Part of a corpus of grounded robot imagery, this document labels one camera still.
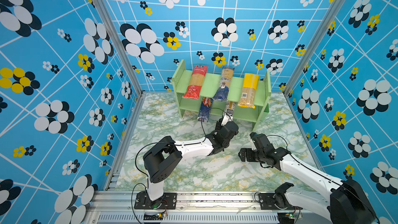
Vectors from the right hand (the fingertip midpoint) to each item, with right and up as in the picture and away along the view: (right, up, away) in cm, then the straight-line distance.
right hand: (247, 153), depth 86 cm
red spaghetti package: (-28, +44, +3) cm, 52 cm away
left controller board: (-46, -24, -15) cm, 54 cm away
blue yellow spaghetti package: (-11, +44, +1) cm, 45 cm away
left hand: (-10, +20, -1) cm, 23 cm away
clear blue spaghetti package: (-10, +27, -1) cm, 29 cm away
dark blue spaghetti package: (-24, +25, +3) cm, 35 cm away
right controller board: (+13, -24, -16) cm, 32 cm away
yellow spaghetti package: (-1, +35, -6) cm, 35 cm away
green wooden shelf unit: (-39, +43, +5) cm, 58 cm away
